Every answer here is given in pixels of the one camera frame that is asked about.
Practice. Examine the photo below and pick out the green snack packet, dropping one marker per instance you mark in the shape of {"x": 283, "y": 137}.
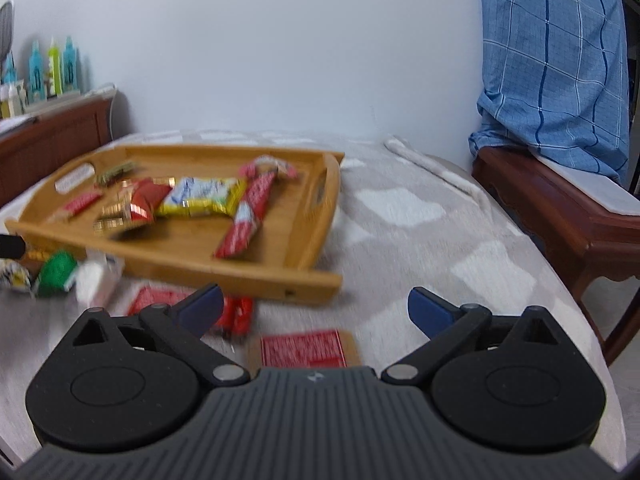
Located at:
{"x": 57, "y": 275}

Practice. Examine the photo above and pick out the bamboo serving tray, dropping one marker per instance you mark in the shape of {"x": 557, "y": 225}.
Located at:
{"x": 279, "y": 264}

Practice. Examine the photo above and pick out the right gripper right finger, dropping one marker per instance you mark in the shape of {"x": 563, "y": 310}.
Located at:
{"x": 451, "y": 331}

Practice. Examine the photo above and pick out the lime green bottle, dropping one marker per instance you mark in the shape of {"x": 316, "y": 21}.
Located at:
{"x": 54, "y": 69}

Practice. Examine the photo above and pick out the blue plaid cloth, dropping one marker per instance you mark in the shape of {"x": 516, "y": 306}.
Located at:
{"x": 555, "y": 81}

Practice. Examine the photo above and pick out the teal bottle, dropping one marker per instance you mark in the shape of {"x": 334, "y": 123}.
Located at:
{"x": 70, "y": 77}
{"x": 37, "y": 86}

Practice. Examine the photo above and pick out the dark wooden armchair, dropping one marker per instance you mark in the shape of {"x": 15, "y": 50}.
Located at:
{"x": 581, "y": 239}

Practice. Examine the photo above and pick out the white seat cushion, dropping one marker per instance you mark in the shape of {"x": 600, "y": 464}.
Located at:
{"x": 600, "y": 189}

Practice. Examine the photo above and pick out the teal bottle right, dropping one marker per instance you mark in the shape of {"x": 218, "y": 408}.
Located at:
{"x": 70, "y": 77}

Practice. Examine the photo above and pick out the grey white checkered blanket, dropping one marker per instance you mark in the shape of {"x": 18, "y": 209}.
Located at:
{"x": 406, "y": 220}

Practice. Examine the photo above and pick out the white marshmallow snack packet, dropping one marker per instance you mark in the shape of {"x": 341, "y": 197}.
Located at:
{"x": 97, "y": 278}

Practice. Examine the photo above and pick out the black white yellow packet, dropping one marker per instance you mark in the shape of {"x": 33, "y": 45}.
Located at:
{"x": 14, "y": 276}

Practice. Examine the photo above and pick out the red square biscuit packet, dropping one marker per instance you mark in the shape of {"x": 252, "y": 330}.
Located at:
{"x": 330, "y": 348}

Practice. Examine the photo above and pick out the teal bottle left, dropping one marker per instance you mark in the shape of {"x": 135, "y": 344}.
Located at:
{"x": 37, "y": 86}

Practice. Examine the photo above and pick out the yellow snack packet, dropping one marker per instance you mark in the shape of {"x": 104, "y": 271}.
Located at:
{"x": 196, "y": 197}

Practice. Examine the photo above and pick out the small red biscuit packet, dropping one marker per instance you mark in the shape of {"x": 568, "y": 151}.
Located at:
{"x": 76, "y": 206}

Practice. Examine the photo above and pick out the gold green wafer packet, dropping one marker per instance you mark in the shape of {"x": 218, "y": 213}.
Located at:
{"x": 110, "y": 175}

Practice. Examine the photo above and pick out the pink candy packet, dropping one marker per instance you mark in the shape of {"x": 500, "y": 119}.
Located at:
{"x": 266, "y": 163}

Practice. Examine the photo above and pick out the long red snack bar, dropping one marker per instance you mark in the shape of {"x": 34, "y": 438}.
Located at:
{"x": 248, "y": 217}

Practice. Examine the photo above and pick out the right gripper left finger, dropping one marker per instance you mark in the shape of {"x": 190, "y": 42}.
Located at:
{"x": 177, "y": 331}

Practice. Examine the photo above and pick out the wooden side cabinet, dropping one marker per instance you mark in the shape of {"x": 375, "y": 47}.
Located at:
{"x": 55, "y": 137}

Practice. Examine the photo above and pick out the papers on cabinet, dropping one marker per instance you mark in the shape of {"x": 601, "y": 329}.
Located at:
{"x": 10, "y": 124}

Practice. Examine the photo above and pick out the red chocolate bar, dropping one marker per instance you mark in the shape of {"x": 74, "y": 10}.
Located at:
{"x": 236, "y": 318}

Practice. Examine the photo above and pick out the red gold snack bag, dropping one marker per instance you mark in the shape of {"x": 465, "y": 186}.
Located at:
{"x": 133, "y": 208}

